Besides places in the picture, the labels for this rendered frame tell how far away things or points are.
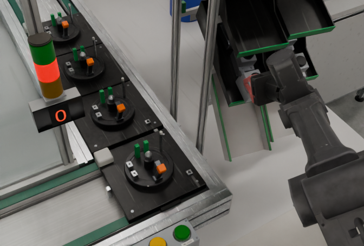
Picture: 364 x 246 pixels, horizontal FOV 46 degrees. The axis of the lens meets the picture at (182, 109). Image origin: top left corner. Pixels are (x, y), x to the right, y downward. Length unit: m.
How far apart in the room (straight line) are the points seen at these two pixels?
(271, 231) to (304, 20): 0.59
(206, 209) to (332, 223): 0.75
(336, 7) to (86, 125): 1.40
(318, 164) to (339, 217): 0.08
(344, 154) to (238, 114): 0.75
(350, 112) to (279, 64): 2.18
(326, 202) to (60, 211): 0.90
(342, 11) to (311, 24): 1.12
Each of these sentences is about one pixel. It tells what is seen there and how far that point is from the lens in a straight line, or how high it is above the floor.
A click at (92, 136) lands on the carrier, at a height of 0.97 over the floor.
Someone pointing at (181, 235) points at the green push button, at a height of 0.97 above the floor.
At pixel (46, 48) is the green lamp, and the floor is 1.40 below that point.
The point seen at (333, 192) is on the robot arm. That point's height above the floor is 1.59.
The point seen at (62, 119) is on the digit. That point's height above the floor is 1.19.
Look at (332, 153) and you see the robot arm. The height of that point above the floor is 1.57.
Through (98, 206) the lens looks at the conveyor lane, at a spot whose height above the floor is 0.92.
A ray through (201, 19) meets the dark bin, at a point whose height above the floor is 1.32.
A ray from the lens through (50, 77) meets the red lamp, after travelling 1.00.
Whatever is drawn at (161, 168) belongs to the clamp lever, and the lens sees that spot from 1.11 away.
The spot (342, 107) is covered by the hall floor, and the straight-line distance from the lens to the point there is 3.03.
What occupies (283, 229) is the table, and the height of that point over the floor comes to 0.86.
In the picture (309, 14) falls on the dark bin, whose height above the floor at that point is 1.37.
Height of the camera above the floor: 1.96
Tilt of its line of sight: 45 degrees down
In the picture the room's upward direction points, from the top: 3 degrees clockwise
